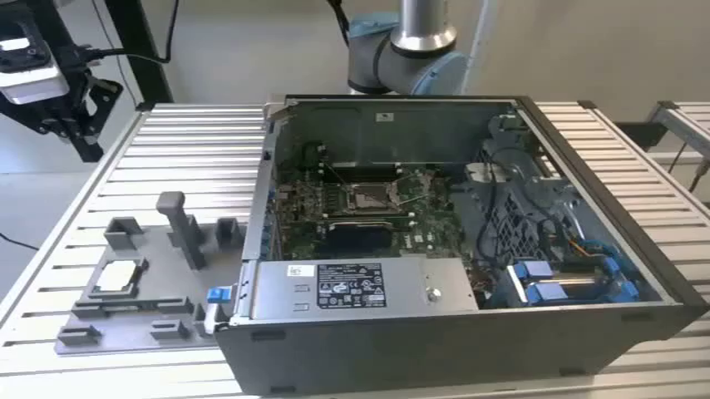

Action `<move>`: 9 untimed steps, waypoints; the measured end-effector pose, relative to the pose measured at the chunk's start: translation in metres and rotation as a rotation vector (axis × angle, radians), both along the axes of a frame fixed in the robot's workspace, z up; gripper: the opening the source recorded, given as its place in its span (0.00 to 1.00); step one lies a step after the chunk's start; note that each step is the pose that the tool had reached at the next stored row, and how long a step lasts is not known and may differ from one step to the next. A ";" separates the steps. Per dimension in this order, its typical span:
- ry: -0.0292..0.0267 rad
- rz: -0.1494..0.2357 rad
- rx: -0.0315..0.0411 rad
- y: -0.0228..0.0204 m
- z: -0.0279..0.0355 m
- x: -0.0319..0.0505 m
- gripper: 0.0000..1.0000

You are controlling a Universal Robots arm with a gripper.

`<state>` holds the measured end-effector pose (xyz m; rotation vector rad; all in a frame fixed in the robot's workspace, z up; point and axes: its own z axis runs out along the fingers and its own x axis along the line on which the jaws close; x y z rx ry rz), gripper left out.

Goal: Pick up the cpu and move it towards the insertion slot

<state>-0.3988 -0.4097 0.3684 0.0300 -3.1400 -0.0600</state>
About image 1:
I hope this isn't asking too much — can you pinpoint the CPU socket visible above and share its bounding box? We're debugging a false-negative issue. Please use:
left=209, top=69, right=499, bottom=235
left=346, top=182, right=402, bottom=214

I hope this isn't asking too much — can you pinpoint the silver CPU with green edge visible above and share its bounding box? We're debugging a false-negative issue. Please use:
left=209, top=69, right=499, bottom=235
left=95, top=262, right=140, bottom=292

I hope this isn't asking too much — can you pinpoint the silver power supply with label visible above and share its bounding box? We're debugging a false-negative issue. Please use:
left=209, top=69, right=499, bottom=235
left=248, top=257, right=482, bottom=321

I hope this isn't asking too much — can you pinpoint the black frame post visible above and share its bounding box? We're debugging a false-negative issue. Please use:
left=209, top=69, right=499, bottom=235
left=103, top=0, right=175, bottom=105

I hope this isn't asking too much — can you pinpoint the black RAM slot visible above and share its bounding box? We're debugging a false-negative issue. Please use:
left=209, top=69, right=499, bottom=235
left=323, top=211, right=415, bottom=222

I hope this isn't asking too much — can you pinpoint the black camera cable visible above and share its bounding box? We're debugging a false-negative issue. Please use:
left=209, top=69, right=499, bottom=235
left=83, top=0, right=181, bottom=64

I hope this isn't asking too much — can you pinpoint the aluminium side table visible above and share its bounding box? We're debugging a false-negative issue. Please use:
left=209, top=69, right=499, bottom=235
left=646, top=99, right=710, bottom=167

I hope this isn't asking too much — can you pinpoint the green motherboard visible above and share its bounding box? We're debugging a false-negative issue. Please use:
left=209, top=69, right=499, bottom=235
left=265, top=161, right=472, bottom=267

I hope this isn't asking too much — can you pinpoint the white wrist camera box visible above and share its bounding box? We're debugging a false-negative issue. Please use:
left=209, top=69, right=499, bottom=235
left=0, top=37, right=71, bottom=106

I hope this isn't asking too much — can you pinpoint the blue disk bay latch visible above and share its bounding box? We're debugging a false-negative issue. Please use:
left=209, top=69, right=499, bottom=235
left=523, top=280, right=568, bottom=303
left=507, top=259, right=555, bottom=280

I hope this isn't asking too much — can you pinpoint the grey parts rack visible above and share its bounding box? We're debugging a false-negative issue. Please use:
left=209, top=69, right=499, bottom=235
left=53, top=190, right=248, bottom=357

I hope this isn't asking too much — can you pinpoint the hard disk in blue carrier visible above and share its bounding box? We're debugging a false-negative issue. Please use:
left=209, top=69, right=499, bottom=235
left=191, top=285, right=233, bottom=337

